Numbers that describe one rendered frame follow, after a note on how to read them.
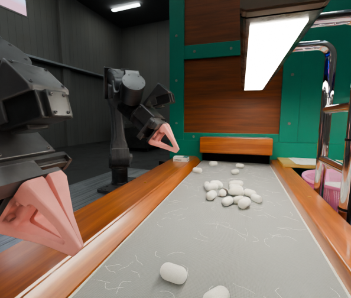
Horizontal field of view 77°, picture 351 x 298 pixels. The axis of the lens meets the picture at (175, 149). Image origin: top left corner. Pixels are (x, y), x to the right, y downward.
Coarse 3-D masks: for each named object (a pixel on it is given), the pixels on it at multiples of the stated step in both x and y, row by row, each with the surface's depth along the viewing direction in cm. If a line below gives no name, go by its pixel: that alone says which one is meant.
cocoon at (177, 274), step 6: (168, 264) 27; (174, 264) 27; (162, 270) 27; (168, 270) 26; (174, 270) 26; (180, 270) 26; (162, 276) 26; (168, 276) 26; (174, 276) 26; (180, 276) 26; (186, 276) 26; (174, 282) 26; (180, 282) 26
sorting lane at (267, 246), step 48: (192, 192) 60; (144, 240) 36; (192, 240) 36; (240, 240) 36; (288, 240) 36; (96, 288) 26; (144, 288) 26; (192, 288) 26; (240, 288) 26; (288, 288) 26; (336, 288) 26
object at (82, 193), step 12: (84, 180) 97; (96, 180) 97; (108, 180) 97; (72, 192) 81; (84, 192) 81; (96, 192) 81; (72, 204) 70; (84, 204) 70; (0, 240) 49; (12, 240) 49; (0, 252) 44
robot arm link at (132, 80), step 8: (128, 72) 54; (136, 72) 55; (112, 80) 62; (128, 80) 53; (136, 80) 54; (144, 80) 54; (112, 88) 63; (120, 88) 59; (128, 88) 52; (136, 88) 52; (112, 96) 64; (120, 96) 56; (128, 96) 54; (136, 96) 54; (128, 104) 56; (136, 104) 57
